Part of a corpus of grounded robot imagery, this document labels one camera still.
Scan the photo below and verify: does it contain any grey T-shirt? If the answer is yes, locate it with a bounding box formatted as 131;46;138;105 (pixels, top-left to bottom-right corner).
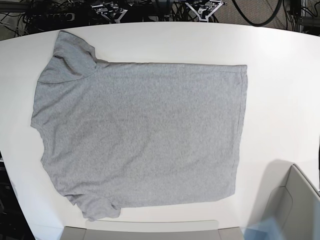
31;31;248;221

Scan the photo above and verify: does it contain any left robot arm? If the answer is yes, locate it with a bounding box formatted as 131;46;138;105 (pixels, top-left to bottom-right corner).
185;0;227;23

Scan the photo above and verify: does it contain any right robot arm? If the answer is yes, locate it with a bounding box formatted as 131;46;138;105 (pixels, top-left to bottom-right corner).
91;1;128;24

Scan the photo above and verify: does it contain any grey chair at right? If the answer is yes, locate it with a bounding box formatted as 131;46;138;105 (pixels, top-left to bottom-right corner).
260;164;320;240

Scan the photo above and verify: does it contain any black cable bundle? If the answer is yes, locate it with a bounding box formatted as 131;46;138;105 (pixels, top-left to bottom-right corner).
169;0;218;24

